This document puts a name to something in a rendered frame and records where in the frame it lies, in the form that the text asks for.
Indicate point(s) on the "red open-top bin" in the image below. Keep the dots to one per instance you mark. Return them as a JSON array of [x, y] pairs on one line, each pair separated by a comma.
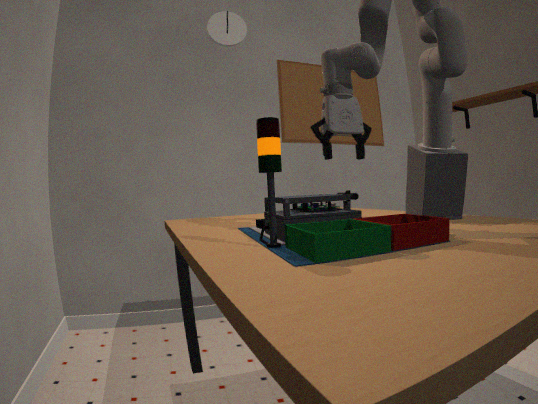
[[413, 230]]

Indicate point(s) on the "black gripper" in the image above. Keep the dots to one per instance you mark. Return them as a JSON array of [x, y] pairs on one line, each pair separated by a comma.
[[343, 118]]

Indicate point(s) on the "green bin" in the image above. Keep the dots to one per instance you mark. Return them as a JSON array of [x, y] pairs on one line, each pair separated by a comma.
[[353, 238]]

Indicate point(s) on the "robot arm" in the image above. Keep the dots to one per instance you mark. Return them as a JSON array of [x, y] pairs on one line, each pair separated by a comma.
[[435, 24]]

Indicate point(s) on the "green circuit board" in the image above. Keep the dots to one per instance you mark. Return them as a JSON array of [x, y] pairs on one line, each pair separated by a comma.
[[317, 206]]

